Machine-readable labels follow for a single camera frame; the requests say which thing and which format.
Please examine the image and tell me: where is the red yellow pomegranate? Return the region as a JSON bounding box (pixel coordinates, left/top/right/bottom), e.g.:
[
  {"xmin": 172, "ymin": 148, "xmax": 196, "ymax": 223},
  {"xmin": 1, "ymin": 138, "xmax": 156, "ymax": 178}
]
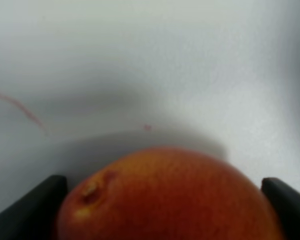
[{"xmin": 56, "ymin": 148, "xmax": 285, "ymax": 240}]

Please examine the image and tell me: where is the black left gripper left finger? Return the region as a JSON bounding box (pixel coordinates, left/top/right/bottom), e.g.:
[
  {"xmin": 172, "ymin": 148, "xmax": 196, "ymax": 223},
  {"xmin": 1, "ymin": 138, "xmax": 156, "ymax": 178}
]
[{"xmin": 0, "ymin": 175, "xmax": 67, "ymax": 240}]

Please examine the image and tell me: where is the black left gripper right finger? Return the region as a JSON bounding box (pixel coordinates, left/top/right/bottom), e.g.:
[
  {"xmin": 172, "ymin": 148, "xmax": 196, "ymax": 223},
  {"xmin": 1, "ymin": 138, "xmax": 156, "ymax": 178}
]
[{"xmin": 261, "ymin": 177, "xmax": 300, "ymax": 240}]

